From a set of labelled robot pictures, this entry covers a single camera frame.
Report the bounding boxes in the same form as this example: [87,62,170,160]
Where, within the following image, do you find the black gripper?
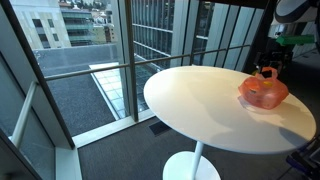
[252,45,295,80]

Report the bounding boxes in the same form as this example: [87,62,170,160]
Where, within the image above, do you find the orange plastic carrier bag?
[237,66,290,111]

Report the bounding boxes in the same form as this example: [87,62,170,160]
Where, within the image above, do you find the grey metal window handrail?
[44,58,184,82]
[189,43,252,58]

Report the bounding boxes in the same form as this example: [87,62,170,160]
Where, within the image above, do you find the dark floor vent grille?
[147,120,172,137]

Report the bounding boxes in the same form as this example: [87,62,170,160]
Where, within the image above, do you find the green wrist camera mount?
[275,34,316,47]

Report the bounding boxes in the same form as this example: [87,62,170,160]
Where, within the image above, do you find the blue black robot mount base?
[285,135,320,180]

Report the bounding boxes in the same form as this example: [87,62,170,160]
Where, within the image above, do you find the white table pedestal base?
[162,141,222,180]

